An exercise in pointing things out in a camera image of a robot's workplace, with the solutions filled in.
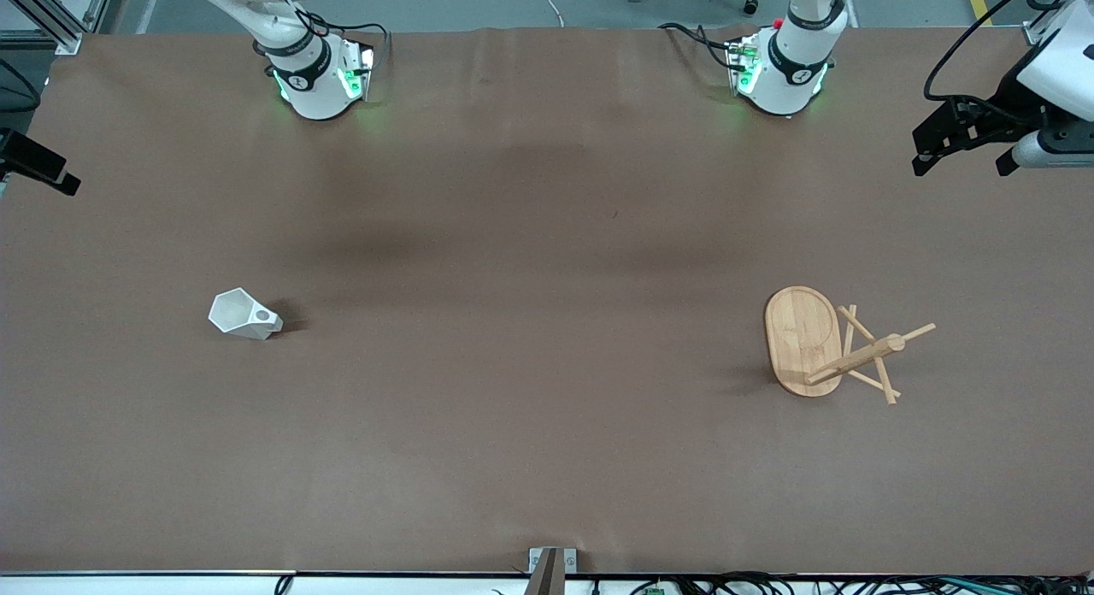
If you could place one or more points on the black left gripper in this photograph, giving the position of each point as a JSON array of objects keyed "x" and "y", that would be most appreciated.
[{"x": 998, "y": 121}]

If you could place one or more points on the white faceted cup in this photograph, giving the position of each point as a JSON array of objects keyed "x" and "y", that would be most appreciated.
[{"x": 239, "y": 315}]

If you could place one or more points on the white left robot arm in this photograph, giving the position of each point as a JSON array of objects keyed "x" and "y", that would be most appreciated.
[{"x": 791, "y": 73}]

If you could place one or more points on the wooden cup rack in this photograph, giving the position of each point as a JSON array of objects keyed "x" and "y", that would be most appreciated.
[{"x": 803, "y": 338}]

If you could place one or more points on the yellow floor tape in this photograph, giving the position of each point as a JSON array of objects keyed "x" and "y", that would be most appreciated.
[{"x": 979, "y": 1}]

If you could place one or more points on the aluminium frame profile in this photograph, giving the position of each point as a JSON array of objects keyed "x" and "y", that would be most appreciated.
[{"x": 51, "y": 18}]

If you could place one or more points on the grey metal camera bracket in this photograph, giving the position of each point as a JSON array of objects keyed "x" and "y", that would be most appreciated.
[{"x": 551, "y": 569}]

